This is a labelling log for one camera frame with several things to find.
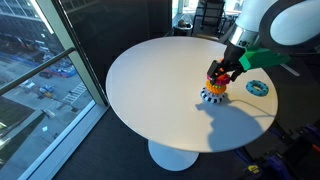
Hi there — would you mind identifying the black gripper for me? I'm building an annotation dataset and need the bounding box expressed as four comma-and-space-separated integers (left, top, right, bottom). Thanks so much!
206, 42, 248, 86

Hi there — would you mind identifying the pink toy ring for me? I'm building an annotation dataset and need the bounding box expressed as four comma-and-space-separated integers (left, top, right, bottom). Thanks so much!
206, 73, 232, 86

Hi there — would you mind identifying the black background cart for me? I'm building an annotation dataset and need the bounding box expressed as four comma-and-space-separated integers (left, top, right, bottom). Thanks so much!
194, 0, 228, 36

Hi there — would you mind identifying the metal window railing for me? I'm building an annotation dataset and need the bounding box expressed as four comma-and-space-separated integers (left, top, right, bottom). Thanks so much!
0, 47, 76, 97

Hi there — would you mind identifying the orange ring holder peg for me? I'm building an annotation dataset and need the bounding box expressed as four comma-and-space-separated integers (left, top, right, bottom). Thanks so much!
216, 65, 228, 81

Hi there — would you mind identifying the orange toy ring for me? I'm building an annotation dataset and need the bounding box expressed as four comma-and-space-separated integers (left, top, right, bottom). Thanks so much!
205, 80, 228, 95

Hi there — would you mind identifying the teal dotted toy ring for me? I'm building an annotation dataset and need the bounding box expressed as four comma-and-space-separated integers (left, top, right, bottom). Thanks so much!
245, 79, 270, 98

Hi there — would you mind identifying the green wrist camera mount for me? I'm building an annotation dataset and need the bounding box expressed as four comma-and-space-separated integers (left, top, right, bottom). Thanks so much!
238, 46, 292, 72

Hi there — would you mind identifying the white table pedestal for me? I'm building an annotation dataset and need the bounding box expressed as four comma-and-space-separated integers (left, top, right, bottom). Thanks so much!
147, 139, 200, 172

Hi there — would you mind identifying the window frame post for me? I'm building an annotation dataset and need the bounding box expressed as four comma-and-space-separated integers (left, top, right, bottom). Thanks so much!
34, 0, 109, 107

